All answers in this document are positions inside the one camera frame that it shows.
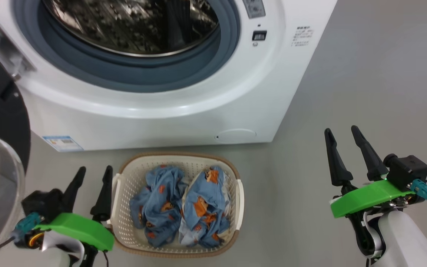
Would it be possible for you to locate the steel washing machine drum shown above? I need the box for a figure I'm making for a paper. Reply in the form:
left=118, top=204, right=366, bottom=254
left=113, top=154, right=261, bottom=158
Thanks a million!
left=41, top=0, right=219, bottom=58

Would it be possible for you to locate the grey rubber door gasket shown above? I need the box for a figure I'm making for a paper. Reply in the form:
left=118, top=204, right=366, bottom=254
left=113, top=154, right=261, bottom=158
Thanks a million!
left=11, top=0, right=242, bottom=93

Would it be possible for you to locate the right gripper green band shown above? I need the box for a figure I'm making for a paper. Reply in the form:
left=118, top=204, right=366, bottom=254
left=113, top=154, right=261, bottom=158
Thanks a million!
left=324, top=125, right=416, bottom=258

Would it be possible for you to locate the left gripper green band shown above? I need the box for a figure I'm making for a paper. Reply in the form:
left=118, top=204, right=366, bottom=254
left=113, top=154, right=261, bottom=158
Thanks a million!
left=34, top=165, right=115, bottom=267

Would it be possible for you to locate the round white filter cover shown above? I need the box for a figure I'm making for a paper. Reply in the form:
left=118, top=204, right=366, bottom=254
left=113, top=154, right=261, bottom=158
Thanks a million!
left=216, top=129, right=257, bottom=144

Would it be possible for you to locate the blue energy label sticker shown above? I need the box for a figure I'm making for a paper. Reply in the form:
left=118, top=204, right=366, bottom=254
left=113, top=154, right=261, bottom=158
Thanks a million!
left=42, top=135, right=84, bottom=152

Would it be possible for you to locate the cream perforated laundry basket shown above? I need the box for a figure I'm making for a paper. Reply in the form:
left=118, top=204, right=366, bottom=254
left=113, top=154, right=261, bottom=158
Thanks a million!
left=110, top=152, right=244, bottom=258

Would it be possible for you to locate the metal door hinge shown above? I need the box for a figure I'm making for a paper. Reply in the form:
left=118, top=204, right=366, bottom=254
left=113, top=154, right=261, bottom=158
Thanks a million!
left=0, top=14, right=37, bottom=80

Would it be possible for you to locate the white front-load washing machine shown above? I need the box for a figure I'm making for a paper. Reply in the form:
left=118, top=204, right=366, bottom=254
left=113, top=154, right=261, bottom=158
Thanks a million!
left=0, top=0, right=338, bottom=152

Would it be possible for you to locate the blue bear-print garment cream lining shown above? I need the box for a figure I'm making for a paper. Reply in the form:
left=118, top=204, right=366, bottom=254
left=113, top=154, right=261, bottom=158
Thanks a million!
left=179, top=166, right=232, bottom=248

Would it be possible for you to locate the teal left camera connector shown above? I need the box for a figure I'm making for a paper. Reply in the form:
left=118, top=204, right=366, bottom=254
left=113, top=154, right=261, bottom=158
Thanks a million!
left=12, top=212, right=43, bottom=238

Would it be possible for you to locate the black glass washing machine door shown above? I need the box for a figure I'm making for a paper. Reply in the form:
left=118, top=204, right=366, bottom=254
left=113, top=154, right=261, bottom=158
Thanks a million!
left=0, top=44, right=32, bottom=260

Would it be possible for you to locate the grey warning label sticker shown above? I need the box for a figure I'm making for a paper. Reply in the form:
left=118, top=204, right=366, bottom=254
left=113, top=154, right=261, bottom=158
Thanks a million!
left=242, top=0, right=266, bottom=19

